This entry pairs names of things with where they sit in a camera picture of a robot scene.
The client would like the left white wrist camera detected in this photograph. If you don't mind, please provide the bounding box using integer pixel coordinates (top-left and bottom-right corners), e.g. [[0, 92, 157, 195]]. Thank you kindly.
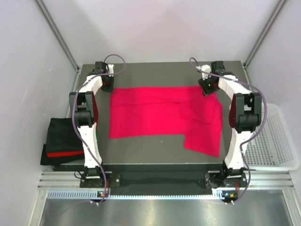
[[107, 64, 114, 77]]

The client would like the left aluminium frame post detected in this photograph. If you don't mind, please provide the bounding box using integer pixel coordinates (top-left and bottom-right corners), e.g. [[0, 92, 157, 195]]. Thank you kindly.
[[33, 0, 79, 71]]

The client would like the right aluminium frame post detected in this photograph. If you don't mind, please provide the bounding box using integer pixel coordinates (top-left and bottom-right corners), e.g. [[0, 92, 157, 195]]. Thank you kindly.
[[243, 0, 288, 69]]

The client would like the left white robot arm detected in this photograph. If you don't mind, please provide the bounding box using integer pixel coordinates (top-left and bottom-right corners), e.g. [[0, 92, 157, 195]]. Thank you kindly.
[[69, 61, 114, 188]]

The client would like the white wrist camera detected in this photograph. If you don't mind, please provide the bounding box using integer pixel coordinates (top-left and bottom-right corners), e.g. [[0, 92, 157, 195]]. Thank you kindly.
[[196, 65, 211, 80], [107, 64, 114, 77]]

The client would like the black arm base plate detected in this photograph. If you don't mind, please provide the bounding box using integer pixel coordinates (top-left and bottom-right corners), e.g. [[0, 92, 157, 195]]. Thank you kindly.
[[79, 163, 249, 196]]

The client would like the white perforated plastic basket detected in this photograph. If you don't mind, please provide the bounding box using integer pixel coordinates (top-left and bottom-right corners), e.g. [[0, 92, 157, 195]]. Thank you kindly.
[[245, 104, 299, 171]]

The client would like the aluminium frame post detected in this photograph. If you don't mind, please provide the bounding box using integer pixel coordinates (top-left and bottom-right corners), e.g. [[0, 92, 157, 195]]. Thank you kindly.
[[243, 0, 288, 69], [33, 0, 79, 71]]

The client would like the slotted grey cable duct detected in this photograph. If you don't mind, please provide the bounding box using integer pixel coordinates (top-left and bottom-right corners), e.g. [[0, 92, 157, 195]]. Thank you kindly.
[[47, 190, 234, 201]]

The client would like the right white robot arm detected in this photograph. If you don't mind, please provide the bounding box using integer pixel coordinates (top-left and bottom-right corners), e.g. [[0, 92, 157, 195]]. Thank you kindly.
[[196, 61, 261, 186]]

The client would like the red t shirt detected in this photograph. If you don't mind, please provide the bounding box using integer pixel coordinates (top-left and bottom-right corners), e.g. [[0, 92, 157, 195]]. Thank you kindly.
[[109, 86, 222, 157]]

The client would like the folded black shirt stack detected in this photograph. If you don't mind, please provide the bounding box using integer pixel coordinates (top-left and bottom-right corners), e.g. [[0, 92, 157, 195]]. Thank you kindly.
[[40, 117, 99, 166]]

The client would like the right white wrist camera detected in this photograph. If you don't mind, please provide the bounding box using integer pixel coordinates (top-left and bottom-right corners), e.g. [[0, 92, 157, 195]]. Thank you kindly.
[[196, 65, 211, 80]]

